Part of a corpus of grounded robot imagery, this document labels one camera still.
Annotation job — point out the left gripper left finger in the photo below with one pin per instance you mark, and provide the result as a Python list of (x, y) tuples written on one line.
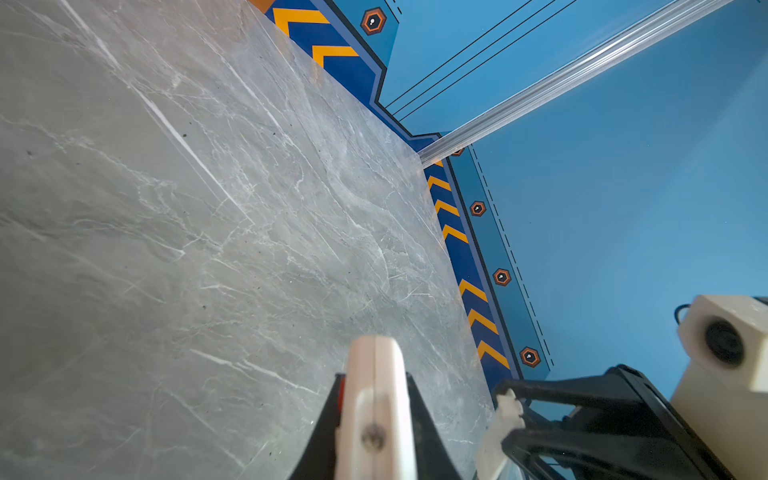
[(318, 461)]

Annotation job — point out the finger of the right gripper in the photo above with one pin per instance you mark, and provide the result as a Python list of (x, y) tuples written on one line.
[(622, 397), (606, 454)]

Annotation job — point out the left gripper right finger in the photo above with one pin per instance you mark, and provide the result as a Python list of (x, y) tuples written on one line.
[(432, 459)]

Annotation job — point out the white remote control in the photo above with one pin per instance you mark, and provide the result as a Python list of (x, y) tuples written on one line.
[(375, 438)]

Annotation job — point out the white battery cover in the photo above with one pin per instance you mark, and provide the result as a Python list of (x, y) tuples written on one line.
[(491, 462)]

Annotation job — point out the right aluminium corner post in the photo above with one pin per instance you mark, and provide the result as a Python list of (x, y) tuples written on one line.
[(645, 33)]

